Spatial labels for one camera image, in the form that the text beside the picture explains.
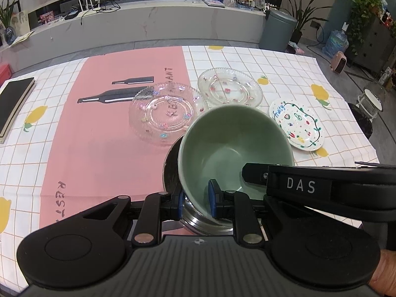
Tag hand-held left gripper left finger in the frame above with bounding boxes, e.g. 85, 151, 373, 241
74, 189, 187, 248

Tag glass dome with white base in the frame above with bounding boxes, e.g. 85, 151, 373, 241
359, 80, 387, 121

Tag clear glass floral plate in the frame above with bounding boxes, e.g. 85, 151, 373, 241
128, 82, 202, 147
197, 67, 263, 109

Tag blue vase with plant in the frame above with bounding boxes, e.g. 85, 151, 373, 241
0, 0, 21, 45

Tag pink printed table runner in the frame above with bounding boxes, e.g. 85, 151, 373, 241
40, 46, 198, 232

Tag black book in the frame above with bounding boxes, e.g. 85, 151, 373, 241
0, 77, 36, 144

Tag grey trash can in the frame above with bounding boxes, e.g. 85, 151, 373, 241
259, 9, 298, 52

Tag white marble tv console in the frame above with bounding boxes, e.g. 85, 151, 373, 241
0, 0, 270, 75

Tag white painted plate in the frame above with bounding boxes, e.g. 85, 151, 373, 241
269, 98, 325, 153

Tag lemon checked tablecloth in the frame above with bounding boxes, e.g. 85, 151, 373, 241
0, 46, 381, 285

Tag dark stool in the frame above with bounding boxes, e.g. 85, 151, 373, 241
348, 102, 376, 141

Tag leafy green plant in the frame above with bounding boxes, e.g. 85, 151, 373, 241
346, 0, 389, 53

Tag pink heater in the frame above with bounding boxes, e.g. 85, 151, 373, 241
329, 51, 348, 74

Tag white router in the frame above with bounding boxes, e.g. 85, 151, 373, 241
77, 0, 102, 11

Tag person's right hand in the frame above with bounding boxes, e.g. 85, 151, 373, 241
367, 249, 396, 297

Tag yellowish paper sheets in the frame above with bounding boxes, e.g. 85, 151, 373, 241
11, 31, 34, 47

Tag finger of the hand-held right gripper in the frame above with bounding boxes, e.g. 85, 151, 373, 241
242, 162, 396, 223

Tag blue water jug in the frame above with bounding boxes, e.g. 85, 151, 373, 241
323, 29, 350, 58

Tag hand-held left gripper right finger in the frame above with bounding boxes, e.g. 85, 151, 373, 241
208, 179, 325, 248

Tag green ceramic bowl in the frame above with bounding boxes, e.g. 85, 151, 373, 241
178, 104, 295, 225

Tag potted long-leaf plant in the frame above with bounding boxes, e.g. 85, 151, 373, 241
280, 0, 330, 45

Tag blue steel bowl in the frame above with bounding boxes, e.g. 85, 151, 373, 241
162, 135, 236, 235

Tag grey drawer cabinet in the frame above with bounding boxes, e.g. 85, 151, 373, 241
349, 15, 396, 70

